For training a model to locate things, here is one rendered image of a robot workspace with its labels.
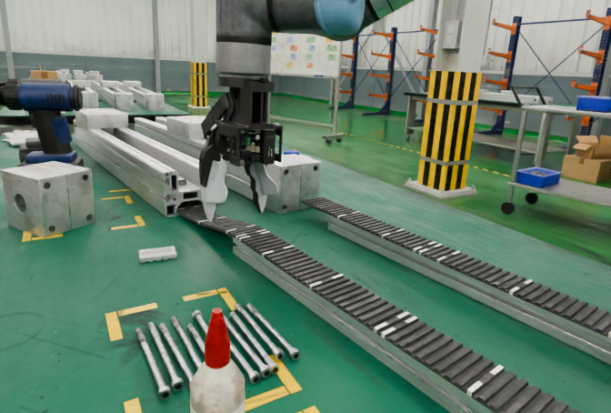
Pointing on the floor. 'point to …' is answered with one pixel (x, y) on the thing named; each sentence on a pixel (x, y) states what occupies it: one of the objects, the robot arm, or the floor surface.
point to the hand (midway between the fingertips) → (234, 209)
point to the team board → (306, 65)
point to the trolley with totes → (565, 188)
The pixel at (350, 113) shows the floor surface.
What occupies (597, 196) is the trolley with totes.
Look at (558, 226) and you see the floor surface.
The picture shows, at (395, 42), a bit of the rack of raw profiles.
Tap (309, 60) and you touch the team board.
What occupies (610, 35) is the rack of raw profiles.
